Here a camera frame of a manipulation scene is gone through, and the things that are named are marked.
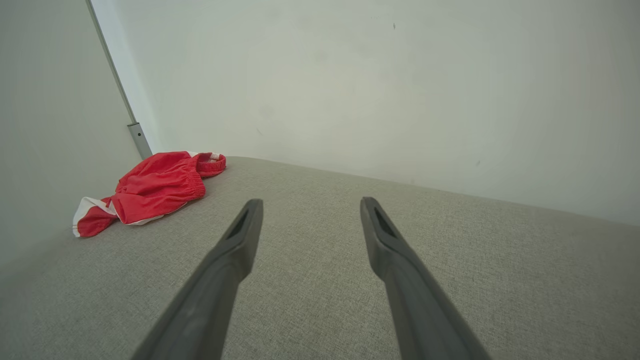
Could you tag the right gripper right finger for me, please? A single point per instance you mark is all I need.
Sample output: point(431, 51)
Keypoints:
point(420, 310)

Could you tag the grey metal pole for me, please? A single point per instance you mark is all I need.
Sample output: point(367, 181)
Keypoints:
point(139, 140)

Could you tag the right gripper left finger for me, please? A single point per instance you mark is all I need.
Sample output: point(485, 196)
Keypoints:
point(210, 300)

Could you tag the red shorts with white stripes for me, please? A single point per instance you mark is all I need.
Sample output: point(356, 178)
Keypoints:
point(155, 190)

